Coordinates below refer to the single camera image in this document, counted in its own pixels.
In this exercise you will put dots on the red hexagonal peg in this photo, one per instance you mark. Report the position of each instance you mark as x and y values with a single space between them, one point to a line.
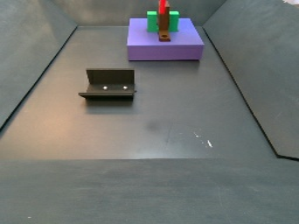
162 6

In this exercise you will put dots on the purple base board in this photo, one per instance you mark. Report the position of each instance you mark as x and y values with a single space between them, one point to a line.
144 47

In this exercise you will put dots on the black angled holder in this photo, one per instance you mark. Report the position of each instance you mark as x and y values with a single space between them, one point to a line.
110 84

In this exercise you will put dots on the brown slotted upright block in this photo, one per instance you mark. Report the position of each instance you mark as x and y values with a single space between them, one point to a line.
163 24

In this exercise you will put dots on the green left block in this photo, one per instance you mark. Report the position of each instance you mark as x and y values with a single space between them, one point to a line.
152 21

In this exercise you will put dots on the green block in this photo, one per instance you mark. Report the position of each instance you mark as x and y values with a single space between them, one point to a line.
174 21
152 21

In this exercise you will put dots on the green right block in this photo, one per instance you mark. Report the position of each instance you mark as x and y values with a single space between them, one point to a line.
174 21

